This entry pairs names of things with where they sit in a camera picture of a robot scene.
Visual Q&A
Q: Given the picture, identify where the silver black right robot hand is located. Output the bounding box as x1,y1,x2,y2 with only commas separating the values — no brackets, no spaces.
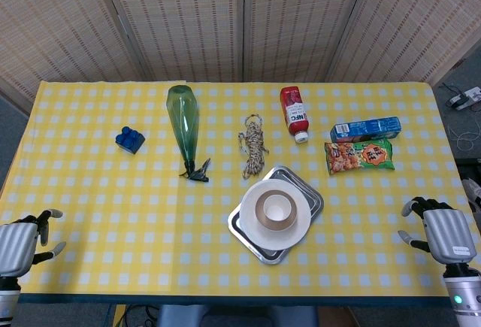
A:
398,196,479,268

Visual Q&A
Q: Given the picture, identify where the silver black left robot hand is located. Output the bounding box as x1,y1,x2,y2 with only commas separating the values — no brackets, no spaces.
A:
0,208,68,278

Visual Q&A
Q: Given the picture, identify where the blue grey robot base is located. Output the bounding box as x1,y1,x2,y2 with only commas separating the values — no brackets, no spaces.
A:
156,304,320,327

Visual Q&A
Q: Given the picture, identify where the yellow white checkered tablecloth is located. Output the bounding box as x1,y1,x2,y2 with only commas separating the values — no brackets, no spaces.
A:
0,80,469,298

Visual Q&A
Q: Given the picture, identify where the orange green snack bag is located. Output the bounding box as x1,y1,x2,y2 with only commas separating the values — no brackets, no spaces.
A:
324,138,396,177

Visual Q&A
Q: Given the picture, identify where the blue rectangular carton box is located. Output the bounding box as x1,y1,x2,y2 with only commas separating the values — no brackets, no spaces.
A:
329,116,402,144

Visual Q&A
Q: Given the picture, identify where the white power adapter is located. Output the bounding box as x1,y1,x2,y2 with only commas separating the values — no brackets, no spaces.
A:
445,85,481,112

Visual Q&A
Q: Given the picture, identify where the blue toy building brick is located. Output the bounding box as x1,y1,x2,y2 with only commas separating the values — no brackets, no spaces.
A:
115,126,147,155

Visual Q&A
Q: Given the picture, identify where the square stainless steel tray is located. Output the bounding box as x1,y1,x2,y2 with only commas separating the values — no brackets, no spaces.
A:
227,165,325,266

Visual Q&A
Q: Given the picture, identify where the beige bowl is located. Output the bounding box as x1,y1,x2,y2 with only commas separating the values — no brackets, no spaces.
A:
255,189,297,232

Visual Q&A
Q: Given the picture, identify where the red juice bottle white cap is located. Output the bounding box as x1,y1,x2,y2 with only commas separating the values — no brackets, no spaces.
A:
280,86,312,144

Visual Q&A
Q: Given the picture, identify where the beige round plate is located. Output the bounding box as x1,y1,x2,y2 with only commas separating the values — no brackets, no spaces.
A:
240,178,312,251

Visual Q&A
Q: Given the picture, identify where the green spray bottle black trigger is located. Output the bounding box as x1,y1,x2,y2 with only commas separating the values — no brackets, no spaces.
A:
166,84,212,183

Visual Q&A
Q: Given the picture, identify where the woven folding screen panel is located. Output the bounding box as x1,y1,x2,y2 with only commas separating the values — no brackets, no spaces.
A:
95,0,247,83
242,0,377,83
326,0,481,88
0,0,147,114

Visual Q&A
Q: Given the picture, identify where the thin white cable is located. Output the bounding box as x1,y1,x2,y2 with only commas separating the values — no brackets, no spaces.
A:
449,119,481,151

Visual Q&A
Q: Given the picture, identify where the bundled speckled rope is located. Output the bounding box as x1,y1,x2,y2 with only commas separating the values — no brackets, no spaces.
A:
237,114,271,180

